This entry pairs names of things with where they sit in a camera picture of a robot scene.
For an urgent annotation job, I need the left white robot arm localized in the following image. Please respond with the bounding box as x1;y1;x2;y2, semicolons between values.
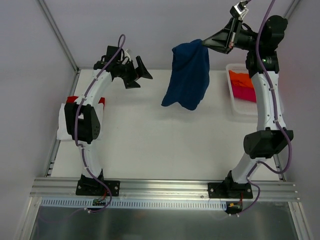
64;45;153;197

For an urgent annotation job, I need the aluminium mounting rail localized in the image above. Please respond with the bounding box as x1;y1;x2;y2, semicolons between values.
29;177;301;202

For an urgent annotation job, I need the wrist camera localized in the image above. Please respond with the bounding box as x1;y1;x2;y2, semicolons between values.
123;49;131;60
230;0;250;20

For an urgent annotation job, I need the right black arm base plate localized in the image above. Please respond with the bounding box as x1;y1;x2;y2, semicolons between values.
207;181;253;199

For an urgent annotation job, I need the pink t shirt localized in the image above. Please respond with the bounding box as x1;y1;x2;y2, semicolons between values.
231;84;257;103

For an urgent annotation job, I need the folded red t shirt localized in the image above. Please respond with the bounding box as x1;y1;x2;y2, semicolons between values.
66;95;106;106

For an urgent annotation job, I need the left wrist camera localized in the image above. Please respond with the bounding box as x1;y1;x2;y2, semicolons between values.
123;49;131;60

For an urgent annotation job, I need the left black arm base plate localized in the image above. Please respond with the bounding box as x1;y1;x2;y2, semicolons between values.
75;178;121;197

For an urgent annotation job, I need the navy blue t shirt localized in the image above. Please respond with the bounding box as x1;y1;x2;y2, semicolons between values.
161;39;210;111

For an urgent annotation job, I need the folded white t shirt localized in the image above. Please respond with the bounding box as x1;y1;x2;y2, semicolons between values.
56;103;105;141

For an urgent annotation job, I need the orange t shirt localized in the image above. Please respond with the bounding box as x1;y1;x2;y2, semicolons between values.
228;70;254;89

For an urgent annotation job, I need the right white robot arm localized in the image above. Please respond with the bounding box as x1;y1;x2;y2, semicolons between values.
202;15;294;199

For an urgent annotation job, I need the white slotted cable duct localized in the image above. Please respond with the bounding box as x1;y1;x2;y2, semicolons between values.
40;197;227;211

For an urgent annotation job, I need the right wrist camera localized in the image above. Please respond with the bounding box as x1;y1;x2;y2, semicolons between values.
230;0;250;20

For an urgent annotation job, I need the white plastic basket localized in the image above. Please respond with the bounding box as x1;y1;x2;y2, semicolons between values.
225;63;258;118

